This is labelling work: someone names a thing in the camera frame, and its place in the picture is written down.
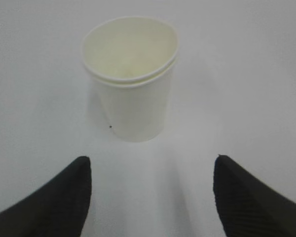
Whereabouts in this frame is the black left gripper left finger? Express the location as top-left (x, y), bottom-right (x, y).
top-left (0, 157), bottom-right (92, 237)

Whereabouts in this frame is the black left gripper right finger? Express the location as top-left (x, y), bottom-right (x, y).
top-left (213, 155), bottom-right (296, 237)

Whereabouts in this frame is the white paper cup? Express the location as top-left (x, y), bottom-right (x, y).
top-left (81, 16), bottom-right (179, 142)

